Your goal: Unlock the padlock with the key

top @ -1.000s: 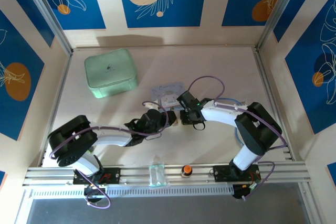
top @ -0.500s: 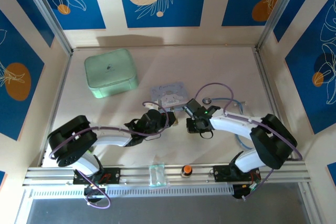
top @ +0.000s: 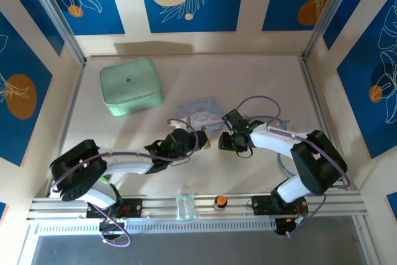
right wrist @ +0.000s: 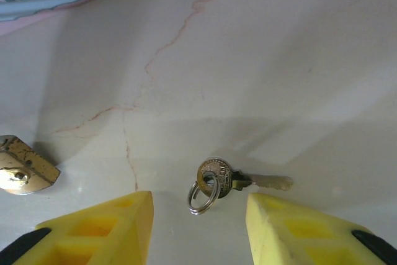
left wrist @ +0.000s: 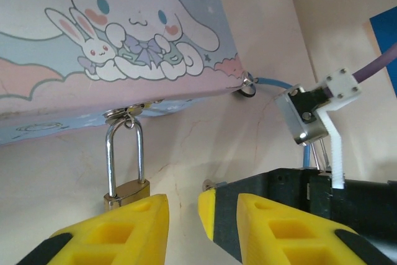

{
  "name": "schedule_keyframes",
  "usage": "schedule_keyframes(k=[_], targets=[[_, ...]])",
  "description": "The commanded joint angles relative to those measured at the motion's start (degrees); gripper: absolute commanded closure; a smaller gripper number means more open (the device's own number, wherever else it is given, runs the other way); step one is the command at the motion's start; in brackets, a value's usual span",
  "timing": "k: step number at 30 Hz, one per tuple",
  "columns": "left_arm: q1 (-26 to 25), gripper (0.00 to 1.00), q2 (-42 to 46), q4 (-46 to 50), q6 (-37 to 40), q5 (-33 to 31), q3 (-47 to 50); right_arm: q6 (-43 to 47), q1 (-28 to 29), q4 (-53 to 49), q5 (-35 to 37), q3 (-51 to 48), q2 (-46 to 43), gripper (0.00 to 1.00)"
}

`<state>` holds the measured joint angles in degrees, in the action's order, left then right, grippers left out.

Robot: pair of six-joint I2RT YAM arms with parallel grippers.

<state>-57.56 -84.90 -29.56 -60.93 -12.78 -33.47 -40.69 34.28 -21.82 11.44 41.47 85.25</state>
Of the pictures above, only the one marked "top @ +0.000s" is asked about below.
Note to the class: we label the aluminium side rail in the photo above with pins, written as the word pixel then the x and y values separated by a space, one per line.
pixel 311 91
pixel 66 122

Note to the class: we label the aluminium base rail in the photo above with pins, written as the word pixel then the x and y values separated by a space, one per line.
pixel 217 212

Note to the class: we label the blue cartoon tin box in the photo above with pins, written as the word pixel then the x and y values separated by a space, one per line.
pixel 198 110

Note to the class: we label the orange capped small bottle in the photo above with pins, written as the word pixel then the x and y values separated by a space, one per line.
pixel 220 202

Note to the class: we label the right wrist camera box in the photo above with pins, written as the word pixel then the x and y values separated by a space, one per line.
pixel 234 120

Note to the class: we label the pale green medicine bag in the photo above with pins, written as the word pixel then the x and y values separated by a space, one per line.
pixel 130 85

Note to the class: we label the pale green round object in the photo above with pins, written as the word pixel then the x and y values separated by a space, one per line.
pixel 105 179

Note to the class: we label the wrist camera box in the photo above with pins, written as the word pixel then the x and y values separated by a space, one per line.
pixel 181 139
pixel 234 120

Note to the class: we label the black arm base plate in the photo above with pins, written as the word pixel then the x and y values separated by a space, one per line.
pixel 260 204
pixel 133 207

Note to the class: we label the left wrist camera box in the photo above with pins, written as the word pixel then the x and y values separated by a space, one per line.
pixel 181 139

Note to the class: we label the clear glass container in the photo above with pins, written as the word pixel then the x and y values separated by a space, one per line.
pixel 186 207

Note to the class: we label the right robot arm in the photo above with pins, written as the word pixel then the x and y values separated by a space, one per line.
pixel 316 159

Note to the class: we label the aluminium frame post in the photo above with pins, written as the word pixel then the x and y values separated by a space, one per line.
pixel 56 13
pixel 328 13

